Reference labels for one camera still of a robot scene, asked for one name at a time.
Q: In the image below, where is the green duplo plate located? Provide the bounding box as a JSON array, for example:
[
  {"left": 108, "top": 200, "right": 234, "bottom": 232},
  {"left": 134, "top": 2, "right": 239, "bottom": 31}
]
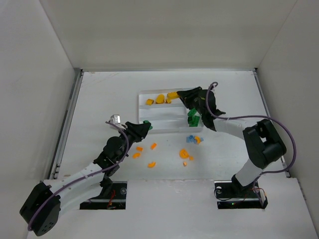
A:
[
  {"left": 187, "top": 116, "right": 200, "bottom": 127},
  {"left": 143, "top": 120, "right": 153, "bottom": 130},
  {"left": 187, "top": 109, "right": 197, "bottom": 117}
]

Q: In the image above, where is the orange elbow piece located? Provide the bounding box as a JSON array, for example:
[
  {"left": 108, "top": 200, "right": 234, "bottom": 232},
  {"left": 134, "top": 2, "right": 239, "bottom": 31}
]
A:
[{"left": 132, "top": 152, "right": 141, "bottom": 159}]

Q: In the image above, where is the orange slope piece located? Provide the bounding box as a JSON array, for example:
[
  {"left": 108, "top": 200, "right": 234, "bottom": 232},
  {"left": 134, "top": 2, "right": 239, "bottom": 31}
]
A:
[{"left": 151, "top": 143, "right": 157, "bottom": 150}]

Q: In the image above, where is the orange curved piece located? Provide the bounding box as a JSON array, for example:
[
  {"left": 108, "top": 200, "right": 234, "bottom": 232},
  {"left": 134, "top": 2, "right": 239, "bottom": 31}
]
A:
[{"left": 148, "top": 162, "right": 156, "bottom": 168}]

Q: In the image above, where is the yellow curved duplo brick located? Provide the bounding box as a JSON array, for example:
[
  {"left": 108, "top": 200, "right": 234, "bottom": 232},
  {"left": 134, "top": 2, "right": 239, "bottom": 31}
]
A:
[{"left": 156, "top": 94, "right": 165, "bottom": 104}]

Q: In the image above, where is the orange quarter-arch lego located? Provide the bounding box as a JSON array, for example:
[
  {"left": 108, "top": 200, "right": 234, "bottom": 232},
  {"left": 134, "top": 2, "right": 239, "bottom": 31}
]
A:
[{"left": 194, "top": 136, "right": 201, "bottom": 144}]

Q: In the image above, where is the orange half-round lego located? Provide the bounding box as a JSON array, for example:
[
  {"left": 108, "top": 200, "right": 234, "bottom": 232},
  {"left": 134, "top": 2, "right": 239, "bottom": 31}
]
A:
[{"left": 179, "top": 149, "right": 189, "bottom": 159}]

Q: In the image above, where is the yellow long duplo brick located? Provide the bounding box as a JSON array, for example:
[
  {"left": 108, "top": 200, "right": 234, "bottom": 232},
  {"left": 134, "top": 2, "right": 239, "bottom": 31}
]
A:
[{"left": 166, "top": 92, "right": 179, "bottom": 100}]

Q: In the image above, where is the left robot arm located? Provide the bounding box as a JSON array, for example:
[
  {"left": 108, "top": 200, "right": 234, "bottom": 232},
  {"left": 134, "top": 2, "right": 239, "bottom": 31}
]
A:
[{"left": 19, "top": 121, "right": 152, "bottom": 237}]

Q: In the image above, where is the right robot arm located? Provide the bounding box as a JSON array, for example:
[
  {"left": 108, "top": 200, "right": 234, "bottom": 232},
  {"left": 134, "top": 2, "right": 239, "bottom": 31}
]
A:
[{"left": 177, "top": 87, "right": 287, "bottom": 192}]

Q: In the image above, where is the white divided sorting tray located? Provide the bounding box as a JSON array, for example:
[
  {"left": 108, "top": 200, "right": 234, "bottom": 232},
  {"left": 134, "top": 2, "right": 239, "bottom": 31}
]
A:
[{"left": 138, "top": 88, "right": 203, "bottom": 134}]

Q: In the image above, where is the light blue lego plate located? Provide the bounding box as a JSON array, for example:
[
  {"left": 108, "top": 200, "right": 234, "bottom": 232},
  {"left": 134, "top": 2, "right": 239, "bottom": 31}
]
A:
[{"left": 186, "top": 135, "right": 194, "bottom": 143}]

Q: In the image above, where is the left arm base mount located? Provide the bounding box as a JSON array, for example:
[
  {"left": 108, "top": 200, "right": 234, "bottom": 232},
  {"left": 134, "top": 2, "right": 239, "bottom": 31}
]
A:
[{"left": 79, "top": 179, "right": 128, "bottom": 210}]

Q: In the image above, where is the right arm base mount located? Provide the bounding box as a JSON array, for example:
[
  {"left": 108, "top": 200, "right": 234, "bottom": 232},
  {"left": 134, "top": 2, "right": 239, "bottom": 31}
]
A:
[{"left": 214, "top": 181, "right": 268, "bottom": 210}]

